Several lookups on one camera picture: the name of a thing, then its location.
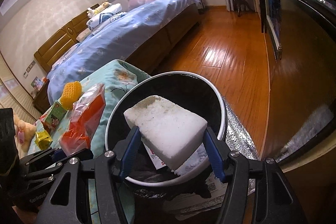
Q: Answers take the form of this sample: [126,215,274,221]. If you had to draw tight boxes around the silver foil mat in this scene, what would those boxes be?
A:
[220,94,256,189]

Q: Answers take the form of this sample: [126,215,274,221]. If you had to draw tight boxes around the wooden headboard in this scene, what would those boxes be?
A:
[34,10,91,73]

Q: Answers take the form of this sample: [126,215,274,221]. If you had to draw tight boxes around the white foam block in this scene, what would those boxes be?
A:
[123,95,208,169]

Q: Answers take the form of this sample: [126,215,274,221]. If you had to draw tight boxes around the blue printed pillow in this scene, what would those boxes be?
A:
[51,55,69,69]

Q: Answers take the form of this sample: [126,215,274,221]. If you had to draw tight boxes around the red plastic wrapper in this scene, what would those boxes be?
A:
[59,83,107,156]

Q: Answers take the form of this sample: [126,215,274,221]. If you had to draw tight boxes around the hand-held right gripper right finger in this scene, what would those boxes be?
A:
[202,127,306,224]

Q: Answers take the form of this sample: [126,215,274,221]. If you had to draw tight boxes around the black glossy cabinet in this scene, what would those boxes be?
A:
[253,0,336,169]

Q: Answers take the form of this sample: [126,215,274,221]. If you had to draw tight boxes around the cream louvred closet door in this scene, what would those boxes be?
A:
[0,77,34,122]

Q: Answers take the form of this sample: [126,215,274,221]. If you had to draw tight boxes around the wall switch panel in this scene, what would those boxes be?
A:
[23,60,36,77]

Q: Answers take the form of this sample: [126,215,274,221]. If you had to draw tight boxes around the bed with blue sheet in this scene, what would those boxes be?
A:
[47,0,204,101]

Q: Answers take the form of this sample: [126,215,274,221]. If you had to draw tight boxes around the tan teddy bear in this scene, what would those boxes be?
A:
[13,114,37,159]

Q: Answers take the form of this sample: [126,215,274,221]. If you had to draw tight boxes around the white-rimmed trash bin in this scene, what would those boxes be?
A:
[105,71,228,201]

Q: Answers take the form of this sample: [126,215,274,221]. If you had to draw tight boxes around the small pink pillow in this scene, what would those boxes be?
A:
[76,28,92,42]

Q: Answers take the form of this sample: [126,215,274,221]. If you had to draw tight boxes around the wooden nightstand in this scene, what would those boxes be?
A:
[33,80,53,114]

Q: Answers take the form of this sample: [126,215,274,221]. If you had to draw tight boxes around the gold foil wrapper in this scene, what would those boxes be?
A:
[35,130,53,150]

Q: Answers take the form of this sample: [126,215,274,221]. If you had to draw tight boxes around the dark wooden coat rack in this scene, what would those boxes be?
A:
[232,0,256,17]

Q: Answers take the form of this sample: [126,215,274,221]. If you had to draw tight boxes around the colourful tissue box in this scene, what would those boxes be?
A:
[31,76,49,90]

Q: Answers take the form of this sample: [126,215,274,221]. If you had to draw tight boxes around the green juice box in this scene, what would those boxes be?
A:
[39,100,67,133]

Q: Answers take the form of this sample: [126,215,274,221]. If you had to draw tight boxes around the yellow foam fruit net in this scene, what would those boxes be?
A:
[61,81,83,110]

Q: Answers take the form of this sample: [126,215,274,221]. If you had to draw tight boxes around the folded blue white quilt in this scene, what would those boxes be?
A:
[87,3,129,31]

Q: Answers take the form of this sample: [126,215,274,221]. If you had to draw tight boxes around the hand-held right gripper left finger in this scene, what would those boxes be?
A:
[35,126,142,224]

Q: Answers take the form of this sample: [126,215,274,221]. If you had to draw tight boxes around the yellow plush toy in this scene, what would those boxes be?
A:
[87,0,113,17]

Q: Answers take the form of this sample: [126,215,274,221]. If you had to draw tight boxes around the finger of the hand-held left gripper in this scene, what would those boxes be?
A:
[20,147,92,165]
[24,164,66,183]

